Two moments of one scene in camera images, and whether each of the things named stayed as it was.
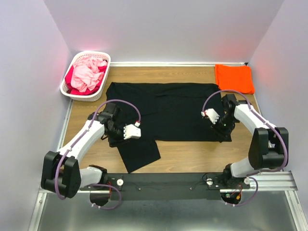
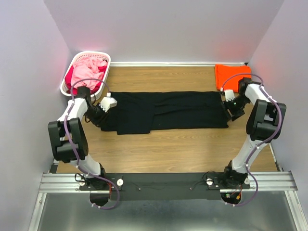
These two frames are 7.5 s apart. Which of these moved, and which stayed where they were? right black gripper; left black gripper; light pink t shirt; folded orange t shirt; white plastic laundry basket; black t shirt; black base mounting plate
Moved: right black gripper; left black gripper; black t shirt
Stayed: folded orange t shirt; white plastic laundry basket; light pink t shirt; black base mounting plate
